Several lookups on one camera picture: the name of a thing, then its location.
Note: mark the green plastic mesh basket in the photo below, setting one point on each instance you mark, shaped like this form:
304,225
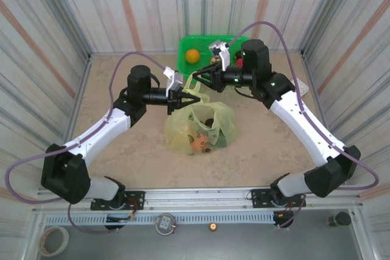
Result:
198,44

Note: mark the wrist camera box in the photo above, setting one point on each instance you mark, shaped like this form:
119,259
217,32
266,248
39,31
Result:
172,78
224,57

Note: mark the white small card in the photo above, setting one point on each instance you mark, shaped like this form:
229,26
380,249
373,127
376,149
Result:
302,88

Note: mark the dark brown fake fruit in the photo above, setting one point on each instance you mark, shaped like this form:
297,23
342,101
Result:
209,123

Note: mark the yellow-orange fake orange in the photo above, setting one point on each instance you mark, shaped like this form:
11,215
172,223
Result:
192,56

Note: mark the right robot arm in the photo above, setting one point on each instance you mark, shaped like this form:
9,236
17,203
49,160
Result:
304,126

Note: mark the beige tape roll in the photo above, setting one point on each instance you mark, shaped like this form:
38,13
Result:
41,243

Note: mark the aluminium rail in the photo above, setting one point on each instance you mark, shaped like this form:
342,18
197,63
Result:
198,196

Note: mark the yellow avocado-print plastic bag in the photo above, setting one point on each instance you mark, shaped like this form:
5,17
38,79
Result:
179,126

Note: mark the small orange light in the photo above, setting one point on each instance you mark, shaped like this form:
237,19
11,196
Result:
213,227

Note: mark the round grey socket device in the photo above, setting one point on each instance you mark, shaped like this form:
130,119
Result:
164,223

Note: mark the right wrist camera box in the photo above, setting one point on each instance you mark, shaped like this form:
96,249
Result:
224,57

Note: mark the dark jar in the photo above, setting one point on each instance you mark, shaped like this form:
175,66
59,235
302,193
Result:
337,219

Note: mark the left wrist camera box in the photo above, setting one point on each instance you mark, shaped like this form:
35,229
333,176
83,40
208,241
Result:
172,78

